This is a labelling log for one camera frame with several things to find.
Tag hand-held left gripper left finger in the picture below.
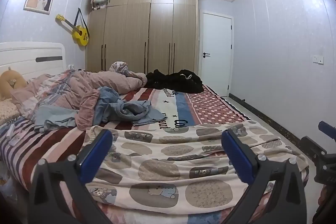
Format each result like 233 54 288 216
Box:
28 129 113 224

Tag black guitar strap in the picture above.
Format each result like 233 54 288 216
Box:
74 8 90 38

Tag white bed headboard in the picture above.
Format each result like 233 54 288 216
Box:
0 42 66 80

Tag black clothes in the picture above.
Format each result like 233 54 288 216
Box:
146 69 204 94

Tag small white object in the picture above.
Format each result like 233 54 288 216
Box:
8 125 25 146

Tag blue cloth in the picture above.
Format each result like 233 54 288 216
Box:
34 86 164 132

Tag yellow guitar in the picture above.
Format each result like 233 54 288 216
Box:
55 14 90 46

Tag striped polka dot blanket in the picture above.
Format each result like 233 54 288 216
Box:
0 85 310 224

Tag wooden wardrobe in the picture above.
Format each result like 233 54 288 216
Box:
87 0 199 75

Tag floral pillow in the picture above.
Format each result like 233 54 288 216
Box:
0 99 20 125

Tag pink quilt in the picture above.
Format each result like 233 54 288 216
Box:
12 61 148 130

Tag white door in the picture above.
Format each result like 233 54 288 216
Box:
199 10 234 97

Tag bear print pants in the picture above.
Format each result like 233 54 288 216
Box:
84 120 310 211

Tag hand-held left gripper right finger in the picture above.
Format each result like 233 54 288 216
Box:
221 130 307 224

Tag tan plush toy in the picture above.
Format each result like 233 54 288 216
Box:
0 67 29 101

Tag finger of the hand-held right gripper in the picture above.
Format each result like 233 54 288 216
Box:
301 136 327 161
318 121 336 138

